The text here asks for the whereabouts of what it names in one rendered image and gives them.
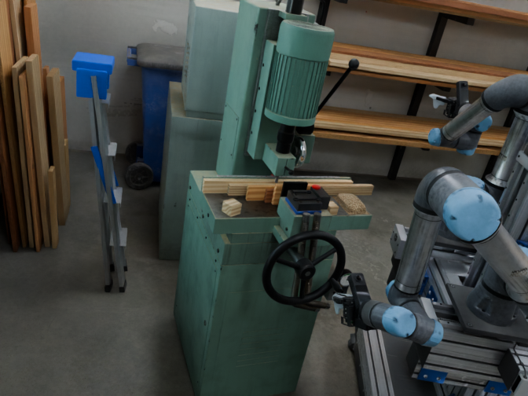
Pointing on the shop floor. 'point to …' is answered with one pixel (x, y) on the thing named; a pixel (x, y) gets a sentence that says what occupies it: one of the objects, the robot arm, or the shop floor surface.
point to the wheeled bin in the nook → (152, 109)
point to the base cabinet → (238, 320)
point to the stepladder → (103, 159)
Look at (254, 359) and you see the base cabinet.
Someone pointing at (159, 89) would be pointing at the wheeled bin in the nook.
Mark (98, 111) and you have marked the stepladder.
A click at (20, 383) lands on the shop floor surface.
